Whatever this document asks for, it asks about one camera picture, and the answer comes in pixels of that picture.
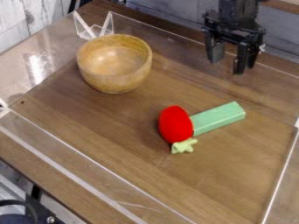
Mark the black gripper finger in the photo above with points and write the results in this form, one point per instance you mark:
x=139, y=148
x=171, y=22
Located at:
x=213, y=47
x=245, y=58

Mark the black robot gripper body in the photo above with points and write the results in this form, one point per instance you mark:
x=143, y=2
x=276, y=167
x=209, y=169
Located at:
x=233, y=32

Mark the green rectangular block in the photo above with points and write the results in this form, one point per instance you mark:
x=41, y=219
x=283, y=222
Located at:
x=216, y=117

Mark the brown wooden bowl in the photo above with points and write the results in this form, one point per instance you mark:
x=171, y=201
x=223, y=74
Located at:
x=115, y=62

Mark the red plush strawberry toy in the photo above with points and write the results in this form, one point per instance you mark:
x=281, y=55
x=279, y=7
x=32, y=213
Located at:
x=176, y=130

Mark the clear acrylic table enclosure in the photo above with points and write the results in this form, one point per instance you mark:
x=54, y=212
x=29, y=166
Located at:
x=89, y=148

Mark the black metal bracket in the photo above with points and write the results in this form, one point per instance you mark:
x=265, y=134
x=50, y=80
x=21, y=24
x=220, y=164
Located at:
x=40, y=214

